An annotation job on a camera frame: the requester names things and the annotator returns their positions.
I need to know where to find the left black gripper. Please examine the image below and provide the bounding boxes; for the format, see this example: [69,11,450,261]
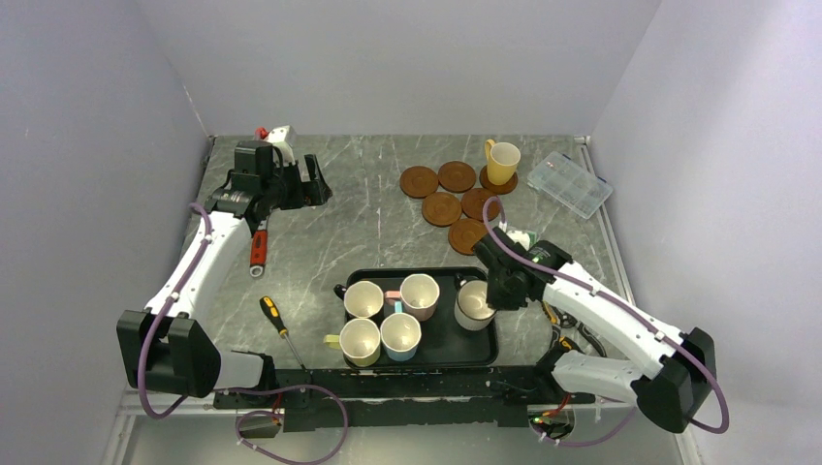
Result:
[262,154,332,211]

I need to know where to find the white ribbed mug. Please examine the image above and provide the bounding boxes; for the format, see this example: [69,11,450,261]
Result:
[454,274,496,331]

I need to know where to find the brown wooden coaster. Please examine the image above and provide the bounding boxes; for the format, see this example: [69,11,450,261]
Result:
[460,188,495,222]
[422,192,462,228]
[448,218,488,256]
[479,167,519,195]
[399,166,439,199]
[437,161,477,193]

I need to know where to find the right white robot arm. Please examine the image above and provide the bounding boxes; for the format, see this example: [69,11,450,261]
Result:
[473,228,730,434]

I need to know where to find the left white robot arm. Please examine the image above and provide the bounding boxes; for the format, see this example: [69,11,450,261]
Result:
[116,139,332,407]

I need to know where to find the green screw bit box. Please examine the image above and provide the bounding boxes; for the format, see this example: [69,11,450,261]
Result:
[506,229,538,251]

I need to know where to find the pink mug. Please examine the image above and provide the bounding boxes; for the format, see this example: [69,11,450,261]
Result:
[384,273,441,322]

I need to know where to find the black plastic tray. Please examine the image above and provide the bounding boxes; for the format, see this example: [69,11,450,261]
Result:
[333,266,499,370]

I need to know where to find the clear plastic organizer box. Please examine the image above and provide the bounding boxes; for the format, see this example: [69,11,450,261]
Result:
[526,151,614,219]

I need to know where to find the light blue mug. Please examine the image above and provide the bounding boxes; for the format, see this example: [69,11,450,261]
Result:
[380,300,422,362]

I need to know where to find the yellow black screwdriver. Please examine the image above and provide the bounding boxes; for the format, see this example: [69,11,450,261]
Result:
[259,295,307,371]

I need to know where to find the pale yellow mug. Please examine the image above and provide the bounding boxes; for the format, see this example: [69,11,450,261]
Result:
[323,318,381,368]

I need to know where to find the yellow handled pliers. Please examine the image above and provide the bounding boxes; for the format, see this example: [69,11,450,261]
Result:
[541,301,563,327]

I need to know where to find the red handled adjustable wrench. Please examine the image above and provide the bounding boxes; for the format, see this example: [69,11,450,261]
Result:
[249,220,268,279]

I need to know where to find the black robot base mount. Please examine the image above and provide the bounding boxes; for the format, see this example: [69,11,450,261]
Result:
[213,365,593,432]

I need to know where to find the black handled cream mug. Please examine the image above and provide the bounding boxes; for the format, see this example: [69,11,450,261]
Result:
[333,280,385,319]

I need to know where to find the aluminium frame rail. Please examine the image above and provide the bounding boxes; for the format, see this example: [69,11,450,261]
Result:
[116,134,719,434]

